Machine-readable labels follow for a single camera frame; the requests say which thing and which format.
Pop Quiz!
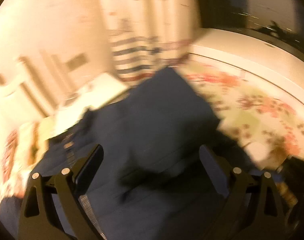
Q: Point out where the navy blue puffer jacket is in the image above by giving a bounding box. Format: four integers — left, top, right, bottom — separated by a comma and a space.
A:
0, 66, 258, 240

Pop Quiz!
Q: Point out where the floral bed quilt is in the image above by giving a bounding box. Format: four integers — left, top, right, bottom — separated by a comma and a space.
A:
175, 60, 304, 169

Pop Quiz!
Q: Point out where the white wooden headboard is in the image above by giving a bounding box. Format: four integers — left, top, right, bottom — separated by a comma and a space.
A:
0, 50, 77, 122

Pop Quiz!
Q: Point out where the white nightstand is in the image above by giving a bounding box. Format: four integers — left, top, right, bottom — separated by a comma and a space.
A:
55, 72, 130, 122

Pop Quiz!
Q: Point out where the white window bench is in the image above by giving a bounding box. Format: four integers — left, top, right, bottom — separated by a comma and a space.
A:
189, 28, 304, 104

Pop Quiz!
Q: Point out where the printed striped curtain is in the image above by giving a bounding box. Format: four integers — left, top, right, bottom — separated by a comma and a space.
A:
100, 0, 200, 86

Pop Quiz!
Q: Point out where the wall socket panel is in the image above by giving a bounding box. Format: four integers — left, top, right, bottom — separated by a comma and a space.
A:
66, 53, 88, 72

